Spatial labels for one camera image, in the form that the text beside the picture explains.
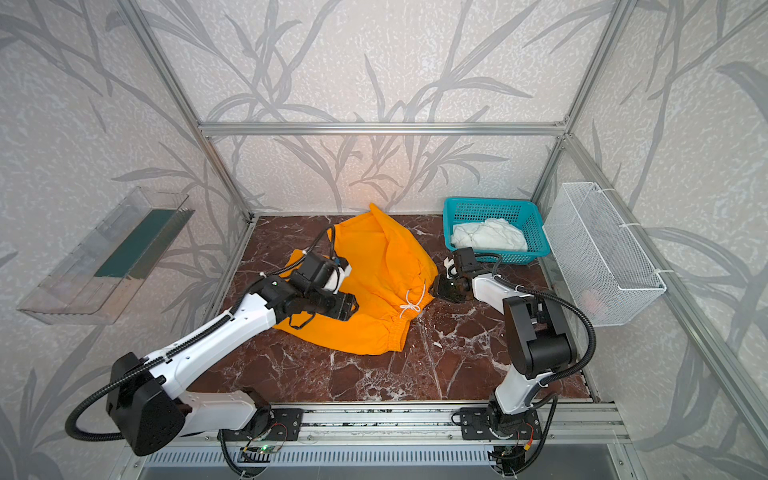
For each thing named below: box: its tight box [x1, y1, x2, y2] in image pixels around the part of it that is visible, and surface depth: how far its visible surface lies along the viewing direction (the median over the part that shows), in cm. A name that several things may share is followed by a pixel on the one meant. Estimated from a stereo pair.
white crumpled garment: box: [450, 218, 528, 251], surface depth 113 cm
